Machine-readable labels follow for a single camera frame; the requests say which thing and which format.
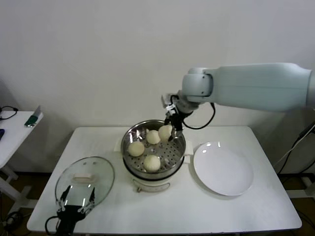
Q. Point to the dark blue object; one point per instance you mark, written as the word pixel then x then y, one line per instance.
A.
pixel 1 134

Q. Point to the white cabinet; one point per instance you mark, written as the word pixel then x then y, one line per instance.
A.
pixel 295 127

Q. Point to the white side table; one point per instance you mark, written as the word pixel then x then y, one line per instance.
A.
pixel 14 132

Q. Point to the steel steamer basket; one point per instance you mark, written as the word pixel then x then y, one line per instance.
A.
pixel 177 150

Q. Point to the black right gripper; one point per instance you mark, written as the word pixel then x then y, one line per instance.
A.
pixel 177 120

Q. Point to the white round plate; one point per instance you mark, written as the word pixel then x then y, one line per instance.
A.
pixel 221 169

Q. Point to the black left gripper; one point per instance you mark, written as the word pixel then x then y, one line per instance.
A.
pixel 69 218

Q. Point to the white electric cooker pot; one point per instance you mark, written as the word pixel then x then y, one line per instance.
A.
pixel 150 184

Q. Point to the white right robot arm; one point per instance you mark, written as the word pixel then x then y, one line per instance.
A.
pixel 246 86

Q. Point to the floor power strip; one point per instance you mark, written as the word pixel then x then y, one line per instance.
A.
pixel 9 221

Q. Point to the black power adapter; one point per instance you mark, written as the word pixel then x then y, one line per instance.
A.
pixel 306 130

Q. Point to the white steamed baozi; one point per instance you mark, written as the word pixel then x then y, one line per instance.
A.
pixel 152 137
pixel 165 132
pixel 151 164
pixel 136 149

